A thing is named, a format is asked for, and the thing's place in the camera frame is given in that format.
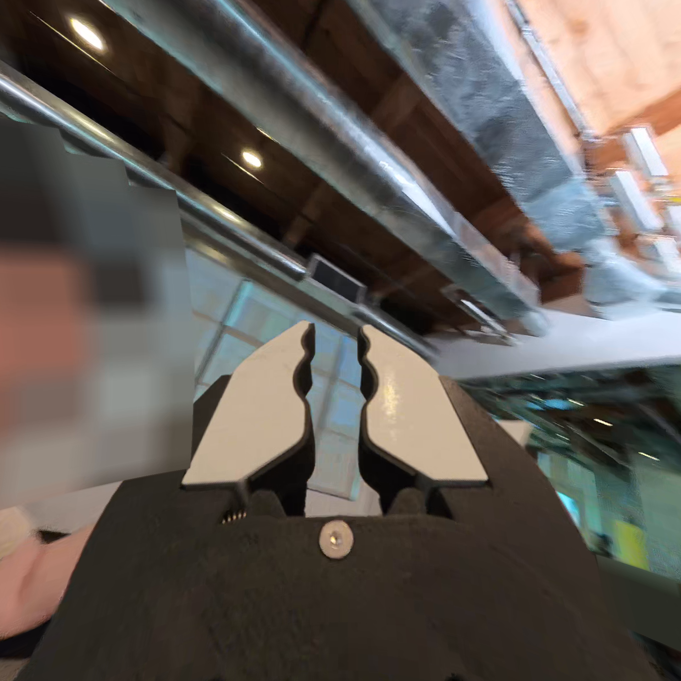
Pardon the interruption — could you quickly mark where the air vent grille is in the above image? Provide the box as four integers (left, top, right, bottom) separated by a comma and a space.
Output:
308, 253, 369, 302

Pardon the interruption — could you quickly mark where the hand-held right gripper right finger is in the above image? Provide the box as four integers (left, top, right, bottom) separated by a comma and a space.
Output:
356, 325, 490, 485

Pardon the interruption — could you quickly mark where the person's left forearm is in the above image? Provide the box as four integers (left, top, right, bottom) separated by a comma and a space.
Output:
0, 524, 95, 639

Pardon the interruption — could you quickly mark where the round silver air duct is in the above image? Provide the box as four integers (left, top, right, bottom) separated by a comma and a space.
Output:
101, 0, 549, 325

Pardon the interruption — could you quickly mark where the silver ceiling pipe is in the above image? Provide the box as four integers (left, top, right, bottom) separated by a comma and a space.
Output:
0, 59, 310, 284

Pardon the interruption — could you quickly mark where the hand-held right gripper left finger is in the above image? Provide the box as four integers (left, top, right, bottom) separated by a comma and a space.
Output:
181, 320, 317, 487

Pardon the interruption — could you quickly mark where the insulated rectangular duct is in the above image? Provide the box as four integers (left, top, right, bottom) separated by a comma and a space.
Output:
346, 0, 671, 322

